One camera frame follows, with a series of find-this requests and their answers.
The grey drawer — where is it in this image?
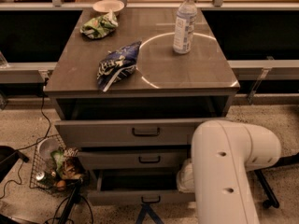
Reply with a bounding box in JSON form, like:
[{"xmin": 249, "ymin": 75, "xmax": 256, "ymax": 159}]
[
  {"xmin": 88, "ymin": 168, "xmax": 195, "ymax": 205},
  {"xmin": 54, "ymin": 117, "xmax": 219, "ymax": 148},
  {"xmin": 78, "ymin": 149, "xmax": 189, "ymax": 170}
]

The white bowl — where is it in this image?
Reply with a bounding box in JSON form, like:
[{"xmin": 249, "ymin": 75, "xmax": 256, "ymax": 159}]
[{"xmin": 93, "ymin": 0, "xmax": 124, "ymax": 15}]

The blue chip bag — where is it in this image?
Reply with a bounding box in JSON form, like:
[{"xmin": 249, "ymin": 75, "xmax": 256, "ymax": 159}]
[{"xmin": 97, "ymin": 41, "xmax": 142, "ymax": 91}]

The metal can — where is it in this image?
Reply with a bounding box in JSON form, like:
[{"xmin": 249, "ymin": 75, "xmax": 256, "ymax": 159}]
[{"xmin": 36, "ymin": 171, "xmax": 52, "ymax": 186}]

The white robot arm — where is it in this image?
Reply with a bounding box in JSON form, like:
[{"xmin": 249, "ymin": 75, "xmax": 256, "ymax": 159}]
[{"xmin": 177, "ymin": 120, "xmax": 281, "ymax": 224}]

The black tripod leg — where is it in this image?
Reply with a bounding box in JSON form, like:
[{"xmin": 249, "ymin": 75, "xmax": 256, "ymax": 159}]
[{"xmin": 46, "ymin": 177, "xmax": 94, "ymax": 224}]

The black stand base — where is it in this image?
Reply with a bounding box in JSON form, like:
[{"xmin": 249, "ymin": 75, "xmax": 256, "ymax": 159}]
[{"xmin": 254, "ymin": 153, "xmax": 299, "ymax": 209}]

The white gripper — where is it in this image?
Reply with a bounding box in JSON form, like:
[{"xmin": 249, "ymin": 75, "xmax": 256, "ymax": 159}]
[{"xmin": 177, "ymin": 159, "xmax": 194, "ymax": 193}]

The wire basket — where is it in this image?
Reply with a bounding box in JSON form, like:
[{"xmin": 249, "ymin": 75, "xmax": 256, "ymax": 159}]
[{"xmin": 30, "ymin": 134, "xmax": 91, "ymax": 194}]

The clear cup in basket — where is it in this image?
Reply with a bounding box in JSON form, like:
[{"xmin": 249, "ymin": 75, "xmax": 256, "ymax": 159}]
[{"xmin": 37, "ymin": 138, "xmax": 60, "ymax": 160}]

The blue tape cross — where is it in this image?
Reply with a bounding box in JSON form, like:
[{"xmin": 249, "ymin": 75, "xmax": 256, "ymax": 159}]
[{"xmin": 135, "ymin": 204, "xmax": 164, "ymax": 224}]

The green chip bag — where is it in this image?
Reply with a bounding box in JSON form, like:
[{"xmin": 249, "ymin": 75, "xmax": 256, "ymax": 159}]
[{"xmin": 79, "ymin": 10, "xmax": 119, "ymax": 39}]

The brown snack bag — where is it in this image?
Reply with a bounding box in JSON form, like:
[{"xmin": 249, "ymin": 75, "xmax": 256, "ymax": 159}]
[{"xmin": 50, "ymin": 147, "xmax": 85, "ymax": 180}]

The clear plastic water bottle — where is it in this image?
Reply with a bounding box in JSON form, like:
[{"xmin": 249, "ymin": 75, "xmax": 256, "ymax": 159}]
[{"xmin": 173, "ymin": 0, "xmax": 197, "ymax": 54}]

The black power cable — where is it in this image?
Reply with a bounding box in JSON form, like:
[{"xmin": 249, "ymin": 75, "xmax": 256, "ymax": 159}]
[{"xmin": 0, "ymin": 77, "xmax": 53, "ymax": 201}]

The grey drawer cabinet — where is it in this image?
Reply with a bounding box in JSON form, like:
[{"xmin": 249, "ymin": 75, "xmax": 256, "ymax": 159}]
[{"xmin": 44, "ymin": 7, "xmax": 241, "ymax": 173}]

